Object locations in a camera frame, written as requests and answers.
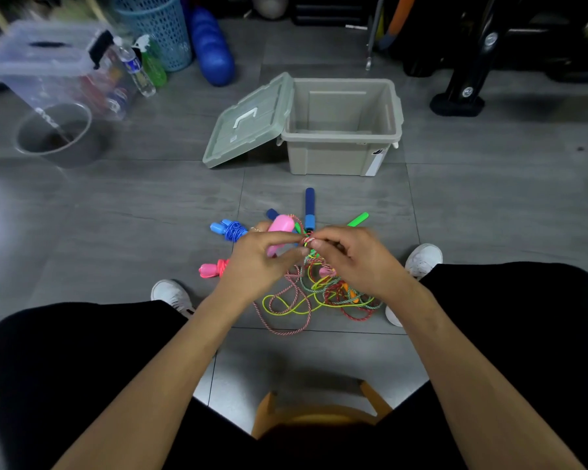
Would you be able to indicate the person's right hand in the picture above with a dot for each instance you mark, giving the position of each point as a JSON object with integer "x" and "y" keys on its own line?
{"x": 367, "y": 266}

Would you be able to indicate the white right shoe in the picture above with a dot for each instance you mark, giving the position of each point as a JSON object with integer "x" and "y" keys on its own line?
{"x": 424, "y": 259}

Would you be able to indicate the grey-green box lid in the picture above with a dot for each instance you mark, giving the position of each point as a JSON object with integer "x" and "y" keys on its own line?
{"x": 245, "y": 129}

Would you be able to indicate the grey plastic storage box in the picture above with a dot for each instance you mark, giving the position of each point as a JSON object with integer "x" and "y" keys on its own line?
{"x": 328, "y": 161}

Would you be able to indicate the person's right forearm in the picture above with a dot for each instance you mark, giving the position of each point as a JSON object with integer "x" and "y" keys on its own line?
{"x": 490, "y": 391}

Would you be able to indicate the clear plastic lidded bin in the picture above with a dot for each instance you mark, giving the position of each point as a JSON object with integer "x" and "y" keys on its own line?
{"x": 34, "y": 68}

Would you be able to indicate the light blue mesh basket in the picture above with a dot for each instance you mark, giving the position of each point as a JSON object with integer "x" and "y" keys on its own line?
{"x": 161, "y": 34}

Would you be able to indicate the green spray bottle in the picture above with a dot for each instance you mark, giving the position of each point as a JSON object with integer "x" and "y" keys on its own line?
{"x": 154, "y": 70}

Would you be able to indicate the person's leg black trousers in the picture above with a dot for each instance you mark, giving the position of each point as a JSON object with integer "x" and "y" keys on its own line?
{"x": 54, "y": 362}
{"x": 544, "y": 313}

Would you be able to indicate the grey metal bowl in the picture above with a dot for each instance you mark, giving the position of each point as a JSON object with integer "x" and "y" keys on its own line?
{"x": 88, "y": 154}

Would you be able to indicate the orange and green foam stick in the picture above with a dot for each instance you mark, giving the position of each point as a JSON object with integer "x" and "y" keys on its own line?
{"x": 397, "y": 17}

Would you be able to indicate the person's left forearm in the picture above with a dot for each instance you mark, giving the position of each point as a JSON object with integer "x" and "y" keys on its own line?
{"x": 147, "y": 396}

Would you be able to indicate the black dumbbell rack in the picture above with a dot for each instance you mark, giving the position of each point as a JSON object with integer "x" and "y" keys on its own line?
{"x": 465, "y": 83}

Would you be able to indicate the wooden stool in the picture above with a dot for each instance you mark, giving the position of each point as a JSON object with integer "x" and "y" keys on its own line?
{"x": 262, "y": 418}

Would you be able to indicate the beige exercise ball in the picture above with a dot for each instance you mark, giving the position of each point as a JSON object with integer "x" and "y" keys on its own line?
{"x": 269, "y": 4}

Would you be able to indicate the white left shoe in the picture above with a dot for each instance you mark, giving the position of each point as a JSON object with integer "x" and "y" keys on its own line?
{"x": 169, "y": 292}

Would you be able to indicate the person's left hand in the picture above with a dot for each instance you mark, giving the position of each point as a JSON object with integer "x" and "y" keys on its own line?
{"x": 250, "y": 269}

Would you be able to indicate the clear water bottle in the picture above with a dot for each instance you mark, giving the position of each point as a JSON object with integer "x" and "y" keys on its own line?
{"x": 141, "y": 80}

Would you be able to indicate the person's right leg black trousers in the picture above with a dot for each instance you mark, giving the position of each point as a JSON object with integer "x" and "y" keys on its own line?
{"x": 544, "y": 313}

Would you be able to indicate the person's left leg black trousers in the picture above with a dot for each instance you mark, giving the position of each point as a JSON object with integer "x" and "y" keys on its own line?
{"x": 54, "y": 362}

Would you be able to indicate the white shoe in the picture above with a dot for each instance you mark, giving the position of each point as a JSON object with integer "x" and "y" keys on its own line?
{"x": 169, "y": 292}
{"x": 424, "y": 259}

